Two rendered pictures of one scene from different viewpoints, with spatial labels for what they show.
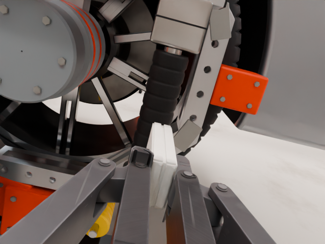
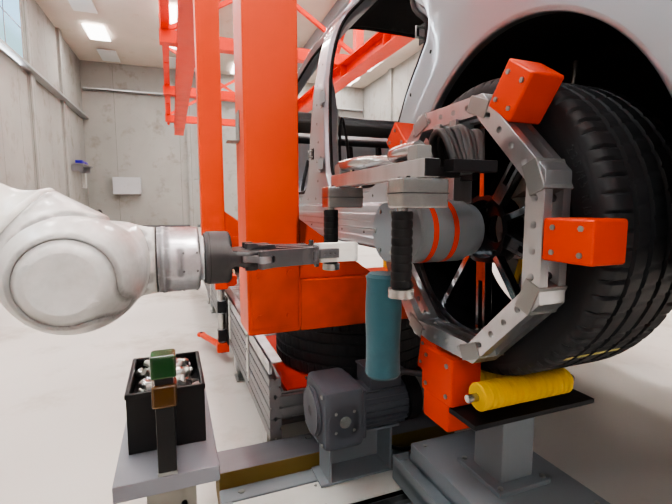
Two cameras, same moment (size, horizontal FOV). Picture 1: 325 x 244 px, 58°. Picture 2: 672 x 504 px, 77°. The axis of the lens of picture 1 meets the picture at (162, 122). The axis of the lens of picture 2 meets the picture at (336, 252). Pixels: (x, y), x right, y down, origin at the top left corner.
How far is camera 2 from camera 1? 0.64 m
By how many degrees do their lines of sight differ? 73
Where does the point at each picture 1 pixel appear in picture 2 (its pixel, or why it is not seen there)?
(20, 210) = (429, 365)
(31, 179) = (436, 339)
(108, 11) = (497, 196)
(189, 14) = (396, 187)
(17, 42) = (384, 227)
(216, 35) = (531, 189)
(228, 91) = (555, 242)
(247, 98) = (576, 247)
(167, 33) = (391, 201)
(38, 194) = (437, 353)
